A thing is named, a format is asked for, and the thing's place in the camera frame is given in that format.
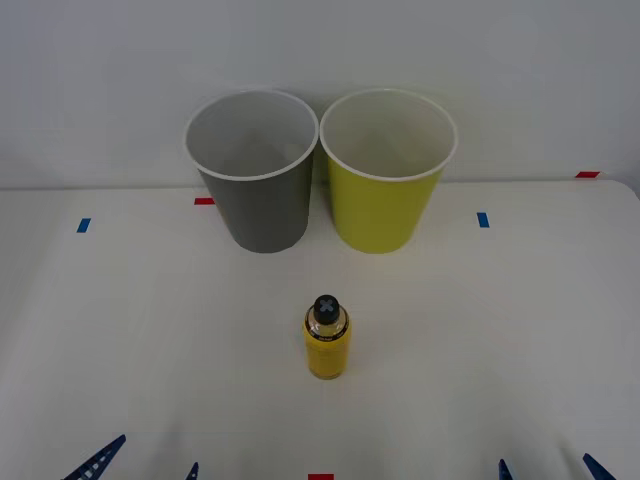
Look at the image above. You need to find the yellow-green plastic waste bin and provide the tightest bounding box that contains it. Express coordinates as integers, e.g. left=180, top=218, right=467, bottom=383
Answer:
left=318, top=87, right=460, bottom=255

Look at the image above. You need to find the grey plastic waste bin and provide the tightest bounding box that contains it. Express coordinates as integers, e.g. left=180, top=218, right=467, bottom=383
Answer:
left=182, top=88, right=321, bottom=255

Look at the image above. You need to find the yellow bottle with black cap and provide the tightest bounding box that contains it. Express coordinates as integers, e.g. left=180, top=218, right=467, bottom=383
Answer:
left=301, top=293, right=353, bottom=382

